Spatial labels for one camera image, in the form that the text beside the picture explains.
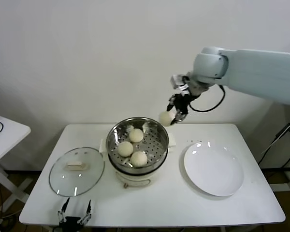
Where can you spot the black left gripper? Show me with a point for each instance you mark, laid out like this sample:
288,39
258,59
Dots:
73,222

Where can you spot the white round plate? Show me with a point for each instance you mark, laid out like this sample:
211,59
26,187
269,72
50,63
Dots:
212,169

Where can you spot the white steamed baozi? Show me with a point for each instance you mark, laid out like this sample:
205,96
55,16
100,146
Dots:
125,148
166,118
138,158
136,135

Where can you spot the white side table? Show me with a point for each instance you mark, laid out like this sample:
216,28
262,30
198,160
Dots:
9,137

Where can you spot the round glass lid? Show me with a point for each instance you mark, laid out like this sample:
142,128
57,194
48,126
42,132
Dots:
62,183

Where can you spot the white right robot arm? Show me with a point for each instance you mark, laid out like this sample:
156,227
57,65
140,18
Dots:
256,72

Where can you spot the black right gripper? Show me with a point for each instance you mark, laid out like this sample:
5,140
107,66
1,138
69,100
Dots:
182,102

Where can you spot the stainless steel steamer basket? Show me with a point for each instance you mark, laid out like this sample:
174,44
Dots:
154,149

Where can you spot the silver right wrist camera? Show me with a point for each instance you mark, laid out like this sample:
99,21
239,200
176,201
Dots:
177,82

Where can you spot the steel steamer pot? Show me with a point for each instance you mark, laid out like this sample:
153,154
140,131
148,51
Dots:
135,181

